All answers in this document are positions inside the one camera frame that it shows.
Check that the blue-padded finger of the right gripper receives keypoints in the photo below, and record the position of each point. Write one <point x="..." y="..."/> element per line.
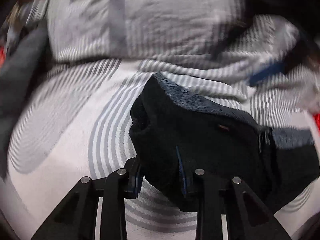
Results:
<point x="270" y="70"/>

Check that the black blanket with blue border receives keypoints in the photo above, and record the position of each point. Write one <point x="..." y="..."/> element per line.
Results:
<point x="174" y="132"/>

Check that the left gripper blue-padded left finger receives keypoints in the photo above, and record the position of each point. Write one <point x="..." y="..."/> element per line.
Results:
<point x="95" y="208"/>

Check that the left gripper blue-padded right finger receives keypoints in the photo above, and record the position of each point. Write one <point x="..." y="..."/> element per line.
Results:
<point x="224" y="183"/>

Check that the grey striped white duvet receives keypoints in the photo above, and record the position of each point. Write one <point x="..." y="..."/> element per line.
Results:
<point x="179" y="32"/>

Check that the red embroidered pillow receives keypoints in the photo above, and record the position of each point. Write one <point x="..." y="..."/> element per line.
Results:
<point x="316" y="118"/>

